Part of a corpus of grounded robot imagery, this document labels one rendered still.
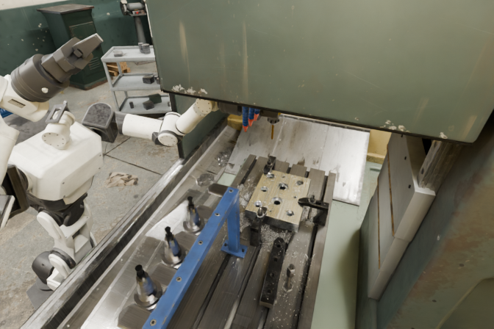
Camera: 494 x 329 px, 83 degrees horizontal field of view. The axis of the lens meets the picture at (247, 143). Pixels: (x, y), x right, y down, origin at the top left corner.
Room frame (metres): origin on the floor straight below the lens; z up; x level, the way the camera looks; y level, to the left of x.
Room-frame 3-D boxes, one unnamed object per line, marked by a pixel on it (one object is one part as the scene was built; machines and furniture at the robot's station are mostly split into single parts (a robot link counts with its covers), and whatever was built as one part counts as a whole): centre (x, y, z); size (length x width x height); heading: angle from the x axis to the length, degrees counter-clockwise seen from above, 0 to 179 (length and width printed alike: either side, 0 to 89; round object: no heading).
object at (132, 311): (0.30, 0.25, 1.21); 0.07 x 0.05 x 0.01; 70
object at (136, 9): (5.73, 2.10, 0.57); 0.47 x 0.37 x 1.14; 125
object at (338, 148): (1.49, -0.32, 0.75); 0.89 x 0.67 x 0.26; 70
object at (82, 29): (4.58, 2.69, 0.59); 0.57 x 0.52 x 1.17; 155
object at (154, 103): (3.38, 1.23, 0.48); 0.87 x 0.46 x 0.96; 96
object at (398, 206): (0.71, -0.51, 1.16); 0.48 x 0.05 x 0.51; 160
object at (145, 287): (0.35, 0.23, 1.26); 0.04 x 0.04 x 0.07
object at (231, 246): (0.69, 0.05, 1.05); 0.10 x 0.05 x 0.30; 70
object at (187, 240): (0.50, 0.18, 1.21); 0.07 x 0.05 x 0.01; 70
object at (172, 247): (0.45, 0.19, 1.26); 0.04 x 0.04 x 0.07
